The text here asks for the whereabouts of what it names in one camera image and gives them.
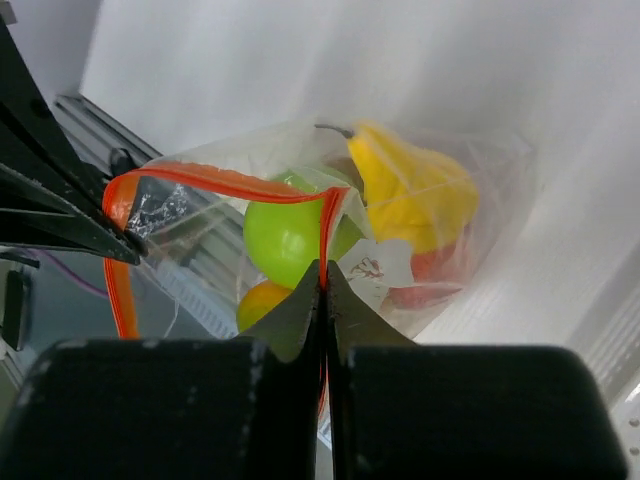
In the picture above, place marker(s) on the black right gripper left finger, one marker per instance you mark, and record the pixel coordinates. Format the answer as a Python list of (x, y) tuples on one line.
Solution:
[(244, 408)]

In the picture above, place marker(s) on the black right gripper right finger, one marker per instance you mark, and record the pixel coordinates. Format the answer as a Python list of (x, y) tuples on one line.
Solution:
[(401, 410)]

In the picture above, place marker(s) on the red peach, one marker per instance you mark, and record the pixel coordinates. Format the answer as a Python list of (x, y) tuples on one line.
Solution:
[(437, 275)]

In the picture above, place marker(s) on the orange fruit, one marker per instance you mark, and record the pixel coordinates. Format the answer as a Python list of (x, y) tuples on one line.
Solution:
[(259, 301)]

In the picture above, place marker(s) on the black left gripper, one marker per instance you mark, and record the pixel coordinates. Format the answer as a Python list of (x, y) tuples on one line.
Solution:
[(50, 198)]

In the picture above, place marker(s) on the green apple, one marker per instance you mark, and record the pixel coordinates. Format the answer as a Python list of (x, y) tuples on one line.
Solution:
[(283, 239)]

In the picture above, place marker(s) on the aluminium front rail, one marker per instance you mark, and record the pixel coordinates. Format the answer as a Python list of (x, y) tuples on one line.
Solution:
[(97, 137)]

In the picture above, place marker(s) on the yellow lemon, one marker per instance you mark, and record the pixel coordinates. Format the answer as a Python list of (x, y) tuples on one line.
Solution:
[(418, 195)]

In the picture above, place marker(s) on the white slotted cable duct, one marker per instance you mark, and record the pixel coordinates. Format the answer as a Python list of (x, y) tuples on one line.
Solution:
[(207, 307)]

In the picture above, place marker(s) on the clear orange zip top bag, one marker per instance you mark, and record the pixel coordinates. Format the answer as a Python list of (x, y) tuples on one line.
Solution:
[(188, 208)]

